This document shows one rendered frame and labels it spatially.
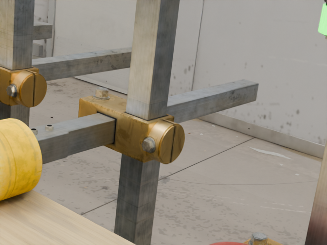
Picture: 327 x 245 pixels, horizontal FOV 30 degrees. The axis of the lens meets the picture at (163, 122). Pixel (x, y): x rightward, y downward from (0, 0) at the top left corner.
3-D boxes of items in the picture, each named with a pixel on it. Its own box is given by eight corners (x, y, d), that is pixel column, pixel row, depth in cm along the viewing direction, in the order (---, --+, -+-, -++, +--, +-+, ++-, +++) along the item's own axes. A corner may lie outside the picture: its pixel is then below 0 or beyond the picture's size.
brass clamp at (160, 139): (106, 127, 82) (109, 91, 81) (186, 158, 74) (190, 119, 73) (72, 135, 77) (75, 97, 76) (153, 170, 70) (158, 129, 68)
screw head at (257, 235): (254, 237, 68) (256, 228, 67) (271, 245, 66) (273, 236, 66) (245, 244, 66) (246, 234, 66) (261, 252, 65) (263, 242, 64)
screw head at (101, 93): (101, 94, 79) (101, 85, 78) (113, 98, 78) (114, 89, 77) (89, 96, 77) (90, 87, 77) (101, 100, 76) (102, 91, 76)
